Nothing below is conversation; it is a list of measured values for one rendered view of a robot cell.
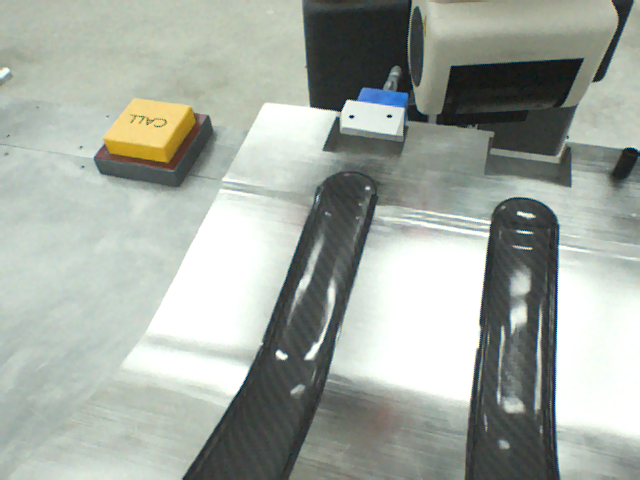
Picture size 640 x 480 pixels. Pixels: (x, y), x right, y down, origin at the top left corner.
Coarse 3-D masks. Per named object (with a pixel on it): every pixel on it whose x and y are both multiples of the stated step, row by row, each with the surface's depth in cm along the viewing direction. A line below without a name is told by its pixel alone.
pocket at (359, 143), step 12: (336, 120) 41; (336, 132) 41; (348, 132) 41; (360, 132) 41; (372, 132) 41; (324, 144) 38; (336, 144) 42; (348, 144) 42; (360, 144) 42; (372, 144) 41; (384, 144) 41; (396, 144) 41; (360, 156) 41; (372, 156) 41; (384, 156) 41; (396, 156) 41
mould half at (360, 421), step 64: (256, 128) 40; (320, 128) 39; (448, 128) 39; (256, 192) 36; (384, 192) 35; (448, 192) 35; (512, 192) 35; (576, 192) 34; (192, 256) 33; (256, 256) 33; (384, 256) 32; (448, 256) 32; (576, 256) 32; (192, 320) 30; (256, 320) 30; (384, 320) 30; (448, 320) 30; (576, 320) 29; (128, 384) 27; (192, 384) 27; (384, 384) 27; (448, 384) 27; (576, 384) 27; (64, 448) 23; (128, 448) 23; (192, 448) 23; (320, 448) 24; (384, 448) 24; (448, 448) 25; (576, 448) 25
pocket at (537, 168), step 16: (496, 160) 39; (512, 160) 39; (528, 160) 39; (544, 160) 38; (560, 160) 38; (496, 176) 39; (512, 176) 39; (528, 176) 39; (544, 176) 39; (560, 176) 39
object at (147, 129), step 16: (128, 112) 51; (144, 112) 50; (160, 112) 50; (176, 112) 50; (192, 112) 51; (112, 128) 49; (128, 128) 49; (144, 128) 49; (160, 128) 49; (176, 128) 49; (112, 144) 49; (128, 144) 48; (144, 144) 48; (160, 144) 47; (176, 144) 49; (160, 160) 49
